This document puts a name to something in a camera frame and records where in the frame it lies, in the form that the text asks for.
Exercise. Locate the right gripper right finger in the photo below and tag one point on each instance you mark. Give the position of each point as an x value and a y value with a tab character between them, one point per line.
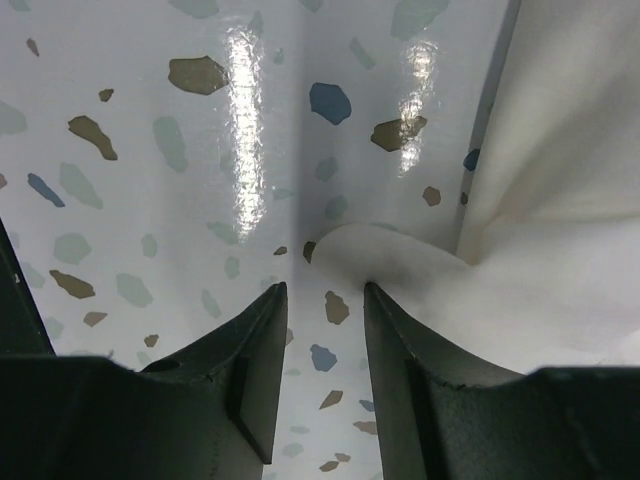
444	413

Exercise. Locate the white t shirt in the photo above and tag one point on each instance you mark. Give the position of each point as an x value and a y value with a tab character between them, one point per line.
547	266

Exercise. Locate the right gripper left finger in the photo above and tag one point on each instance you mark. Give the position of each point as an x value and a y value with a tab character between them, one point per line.
207	411

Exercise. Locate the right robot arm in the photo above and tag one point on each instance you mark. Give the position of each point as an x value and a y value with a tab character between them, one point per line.
20	295

